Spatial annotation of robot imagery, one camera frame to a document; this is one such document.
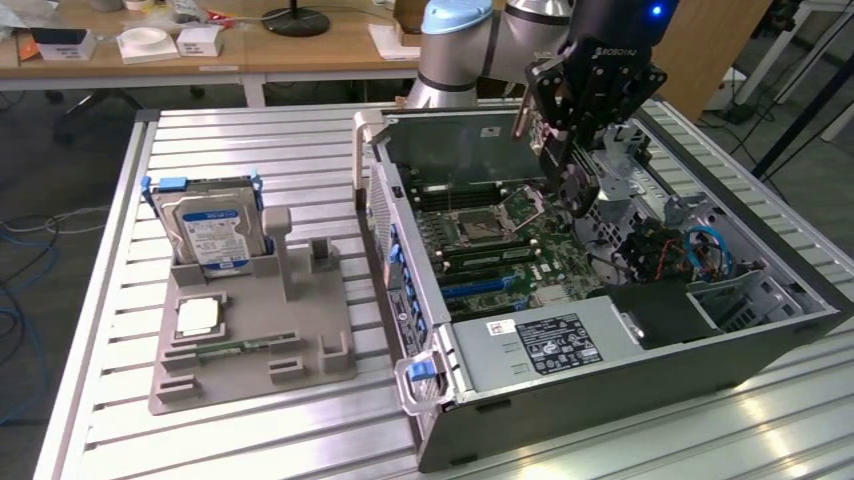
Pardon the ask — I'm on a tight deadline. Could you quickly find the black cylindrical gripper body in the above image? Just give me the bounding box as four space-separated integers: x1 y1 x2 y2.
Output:
563 0 679 69

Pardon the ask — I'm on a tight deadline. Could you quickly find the green graphics card black cooler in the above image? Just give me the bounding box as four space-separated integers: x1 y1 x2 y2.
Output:
511 89 600 219

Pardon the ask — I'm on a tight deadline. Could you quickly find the wooden cabinet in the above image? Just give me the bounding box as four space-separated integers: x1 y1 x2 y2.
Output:
589 0 783 122

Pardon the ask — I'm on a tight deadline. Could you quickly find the white low cabinet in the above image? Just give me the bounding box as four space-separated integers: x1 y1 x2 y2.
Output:
706 64 750 115

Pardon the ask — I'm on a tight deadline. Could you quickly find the perforated metal drive cage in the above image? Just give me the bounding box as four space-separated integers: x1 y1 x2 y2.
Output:
572 124 672 244

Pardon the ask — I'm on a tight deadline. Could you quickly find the black RAM slot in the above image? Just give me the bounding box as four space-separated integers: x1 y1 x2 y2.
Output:
412 192 509 205
431 238 535 257
411 186 508 199
409 180 507 193
413 198 512 211

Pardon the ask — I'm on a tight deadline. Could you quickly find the silver socket cover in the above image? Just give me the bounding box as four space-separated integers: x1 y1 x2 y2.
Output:
496 183 545 224

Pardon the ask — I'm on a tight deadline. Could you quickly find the white paper booklet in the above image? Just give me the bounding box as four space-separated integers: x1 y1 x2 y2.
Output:
367 22 425 62

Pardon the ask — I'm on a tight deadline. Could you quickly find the brown cardboard box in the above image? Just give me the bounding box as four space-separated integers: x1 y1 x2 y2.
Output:
391 0 428 36

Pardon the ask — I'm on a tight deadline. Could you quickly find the black slanted pole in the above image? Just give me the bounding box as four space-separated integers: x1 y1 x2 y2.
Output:
750 0 854 179

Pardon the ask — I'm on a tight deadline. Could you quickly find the CPU socket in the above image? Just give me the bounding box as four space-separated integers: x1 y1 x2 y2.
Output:
452 207 515 242

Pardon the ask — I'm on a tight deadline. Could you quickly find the RAM stick with label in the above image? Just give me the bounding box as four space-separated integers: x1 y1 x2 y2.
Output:
443 247 539 275

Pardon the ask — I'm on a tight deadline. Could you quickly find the green motherboard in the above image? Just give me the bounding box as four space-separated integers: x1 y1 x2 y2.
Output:
405 167 619 321

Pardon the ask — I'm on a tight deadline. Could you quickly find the black round lamp base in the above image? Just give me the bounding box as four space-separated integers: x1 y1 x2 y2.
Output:
260 0 333 37

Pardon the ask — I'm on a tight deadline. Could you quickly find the black expansion slot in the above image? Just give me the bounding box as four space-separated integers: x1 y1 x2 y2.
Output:
439 268 516 285

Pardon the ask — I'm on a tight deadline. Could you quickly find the blue expansion slot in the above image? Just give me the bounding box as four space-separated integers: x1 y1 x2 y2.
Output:
443 277 528 297

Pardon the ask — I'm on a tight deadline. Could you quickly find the black plastic shroud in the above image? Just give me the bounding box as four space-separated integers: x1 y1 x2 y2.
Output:
609 281 726 350

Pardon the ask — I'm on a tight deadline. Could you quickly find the metal disk bay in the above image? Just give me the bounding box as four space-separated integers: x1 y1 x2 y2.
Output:
686 262 812 334

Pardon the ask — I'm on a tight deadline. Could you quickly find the small white labelled box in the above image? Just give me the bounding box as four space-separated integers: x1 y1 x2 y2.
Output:
174 25 225 59

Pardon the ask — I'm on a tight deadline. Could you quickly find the grey power supply unit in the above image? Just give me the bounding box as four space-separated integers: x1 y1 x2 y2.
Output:
436 298 647 395

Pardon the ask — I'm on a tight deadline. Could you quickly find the hard disk with blue rails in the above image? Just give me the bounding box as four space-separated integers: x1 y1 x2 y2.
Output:
137 171 268 280

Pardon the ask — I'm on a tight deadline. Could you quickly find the white box with round recess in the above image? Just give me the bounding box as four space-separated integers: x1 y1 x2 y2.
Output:
116 27 182 65

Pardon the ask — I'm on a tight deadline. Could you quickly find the black open PC case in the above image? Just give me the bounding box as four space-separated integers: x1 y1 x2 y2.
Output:
351 94 843 474

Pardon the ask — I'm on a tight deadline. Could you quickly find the grey parts rack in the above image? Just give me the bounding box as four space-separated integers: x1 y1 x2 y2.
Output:
146 207 360 417

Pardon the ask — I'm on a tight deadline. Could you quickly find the wooden desk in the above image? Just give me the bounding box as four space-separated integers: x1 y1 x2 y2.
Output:
0 0 609 109

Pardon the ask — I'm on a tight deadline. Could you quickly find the black office chair base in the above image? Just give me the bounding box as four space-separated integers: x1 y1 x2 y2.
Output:
45 88 145 146

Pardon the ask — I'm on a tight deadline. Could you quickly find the silver CPU chip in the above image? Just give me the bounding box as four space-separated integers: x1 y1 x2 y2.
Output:
173 299 225 337

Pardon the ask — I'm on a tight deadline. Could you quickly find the green RAM stick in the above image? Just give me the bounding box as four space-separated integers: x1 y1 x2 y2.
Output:
190 337 285 357

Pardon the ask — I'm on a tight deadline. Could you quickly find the white box with black lid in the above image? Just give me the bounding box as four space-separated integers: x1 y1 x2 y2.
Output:
32 27 100 62

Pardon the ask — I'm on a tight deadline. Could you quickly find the clear plastic bag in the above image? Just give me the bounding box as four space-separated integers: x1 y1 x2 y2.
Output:
0 0 61 32

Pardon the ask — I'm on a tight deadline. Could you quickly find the blue wire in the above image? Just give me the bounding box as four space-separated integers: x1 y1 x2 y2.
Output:
684 224 736 281

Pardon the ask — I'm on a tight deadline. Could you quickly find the black wire bundle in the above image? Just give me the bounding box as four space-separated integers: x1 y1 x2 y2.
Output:
585 222 688 286

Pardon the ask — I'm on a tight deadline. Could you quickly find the red wire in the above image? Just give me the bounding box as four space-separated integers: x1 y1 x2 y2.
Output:
655 238 688 281

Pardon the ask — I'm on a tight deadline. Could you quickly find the white floor cable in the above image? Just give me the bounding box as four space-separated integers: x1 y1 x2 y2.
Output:
0 207 108 236

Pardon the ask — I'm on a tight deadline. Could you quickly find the blue floor cable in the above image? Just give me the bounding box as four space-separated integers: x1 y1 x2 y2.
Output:
0 219 62 426

